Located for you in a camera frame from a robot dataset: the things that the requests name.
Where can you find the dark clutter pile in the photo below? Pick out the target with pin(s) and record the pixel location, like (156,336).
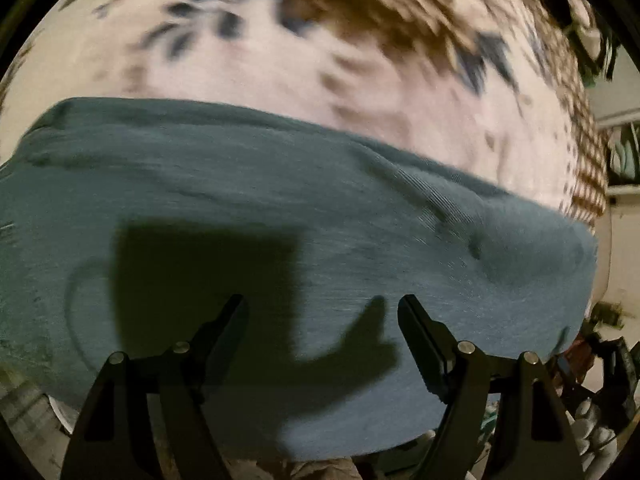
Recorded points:
(590,385)

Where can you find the teal pants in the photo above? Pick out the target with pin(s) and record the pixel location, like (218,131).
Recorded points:
(300,220)

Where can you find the white shelf unit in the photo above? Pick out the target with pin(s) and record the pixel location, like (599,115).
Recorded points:
(620,125)

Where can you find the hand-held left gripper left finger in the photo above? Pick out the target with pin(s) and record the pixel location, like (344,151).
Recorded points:
(223,330)

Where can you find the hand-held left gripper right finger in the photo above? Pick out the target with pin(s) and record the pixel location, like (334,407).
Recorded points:
(417,330)

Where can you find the floral printed bedsheet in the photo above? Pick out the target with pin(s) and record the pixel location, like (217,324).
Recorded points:
(320,60)

